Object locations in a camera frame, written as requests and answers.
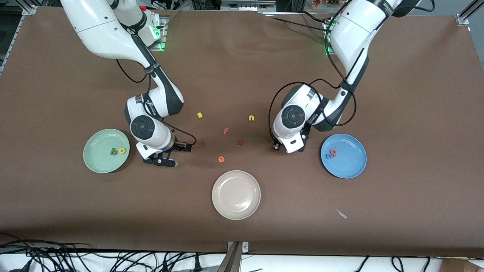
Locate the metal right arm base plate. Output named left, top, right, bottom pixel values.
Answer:
left=149, top=15, right=167, bottom=52

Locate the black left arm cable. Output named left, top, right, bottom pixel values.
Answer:
left=268, top=0, right=435, bottom=146

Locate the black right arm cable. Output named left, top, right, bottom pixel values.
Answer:
left=116, top=59, right=197, bottom=148

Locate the blue plate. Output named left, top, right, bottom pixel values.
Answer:
left=320, top=133, right=367, bottom=179

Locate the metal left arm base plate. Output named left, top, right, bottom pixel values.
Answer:
left=324, top=21, right=339, bottom=56

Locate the aluminium frame structure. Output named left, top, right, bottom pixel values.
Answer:
left=220, top=0, right=276, bottom=12

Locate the brown cardboard box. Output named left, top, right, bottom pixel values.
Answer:
left=441, top=258, right=484, bottom=272

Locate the grey metal table bracket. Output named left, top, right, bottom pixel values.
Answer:
left=217, top=241, right=250, bottom=272

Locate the beige plate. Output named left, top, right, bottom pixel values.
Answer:
left=211, top=170, right=261, bottom=221

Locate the aluminium table frame rail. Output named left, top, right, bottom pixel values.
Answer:
left=456, top=0, right=484, bottom=65
left=0, top=6, right=38, bottom=76

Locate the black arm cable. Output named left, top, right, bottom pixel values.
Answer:
left=268, top=0, right=435, bottom=146
left=116, top=59, right=197, bottom=148

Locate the green plate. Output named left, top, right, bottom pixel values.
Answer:
left=83, top=129, right=130, bottom=174

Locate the black cable on table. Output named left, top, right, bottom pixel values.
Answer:
left=263, top=11, right=335, bottom=32

